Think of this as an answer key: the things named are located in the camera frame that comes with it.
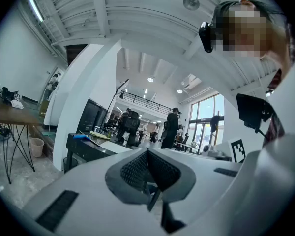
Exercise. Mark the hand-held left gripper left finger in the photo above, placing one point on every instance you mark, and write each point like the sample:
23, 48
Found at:
88, 193

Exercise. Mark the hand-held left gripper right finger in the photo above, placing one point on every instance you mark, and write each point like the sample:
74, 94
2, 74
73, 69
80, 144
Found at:
201, 181

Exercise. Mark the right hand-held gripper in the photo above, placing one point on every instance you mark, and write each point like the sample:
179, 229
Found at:
237, 150

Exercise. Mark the black trash bin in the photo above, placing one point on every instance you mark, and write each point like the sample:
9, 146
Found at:
70, 163

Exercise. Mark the black chest-mounted box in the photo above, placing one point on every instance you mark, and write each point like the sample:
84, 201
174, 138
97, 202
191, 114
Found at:
250, 112

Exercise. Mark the black desk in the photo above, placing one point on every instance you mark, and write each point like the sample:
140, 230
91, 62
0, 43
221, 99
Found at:
88, 149

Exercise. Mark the person's plaid shirt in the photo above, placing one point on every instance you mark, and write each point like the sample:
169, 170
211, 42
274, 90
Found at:
276, 126

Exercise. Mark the large window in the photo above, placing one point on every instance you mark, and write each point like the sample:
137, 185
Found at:
206, 107

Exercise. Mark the tan wooden board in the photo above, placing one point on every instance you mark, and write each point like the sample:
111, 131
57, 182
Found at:
99, 134

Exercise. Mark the pink wastebasket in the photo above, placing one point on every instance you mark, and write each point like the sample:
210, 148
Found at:
37, 146

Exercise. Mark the black cabinet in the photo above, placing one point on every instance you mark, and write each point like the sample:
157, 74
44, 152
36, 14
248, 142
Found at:
91, 117

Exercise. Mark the round ceiling light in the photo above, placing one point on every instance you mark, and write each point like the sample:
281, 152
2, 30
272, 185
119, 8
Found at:
179, 91
150, 79

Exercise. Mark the ceiling air conditioner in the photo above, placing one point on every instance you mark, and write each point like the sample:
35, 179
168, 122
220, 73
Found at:
191, 81

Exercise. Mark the black balcony railing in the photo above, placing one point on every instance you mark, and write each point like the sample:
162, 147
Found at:
147, 102

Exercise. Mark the black tripod stand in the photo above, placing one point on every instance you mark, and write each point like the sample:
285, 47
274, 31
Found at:
113, 101

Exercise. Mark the cardboard box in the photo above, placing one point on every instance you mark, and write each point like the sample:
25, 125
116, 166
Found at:
44, 107

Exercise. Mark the wooden table with black legs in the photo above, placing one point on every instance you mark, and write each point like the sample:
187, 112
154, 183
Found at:
14, 117

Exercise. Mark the white plastic bag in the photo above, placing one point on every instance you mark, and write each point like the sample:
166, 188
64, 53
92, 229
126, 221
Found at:
16, 104

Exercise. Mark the person's head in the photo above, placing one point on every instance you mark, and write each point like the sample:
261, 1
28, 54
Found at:
275, 40

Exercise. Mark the black bag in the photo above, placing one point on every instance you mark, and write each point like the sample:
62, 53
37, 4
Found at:
7, 93

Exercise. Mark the round ceiling speaker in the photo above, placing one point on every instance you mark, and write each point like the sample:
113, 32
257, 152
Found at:
191, 2

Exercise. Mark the tube ceiling light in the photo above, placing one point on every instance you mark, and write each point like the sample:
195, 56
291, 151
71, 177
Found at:
35, 6

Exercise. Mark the black head-worn camera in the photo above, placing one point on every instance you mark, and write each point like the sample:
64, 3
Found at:
206, 37

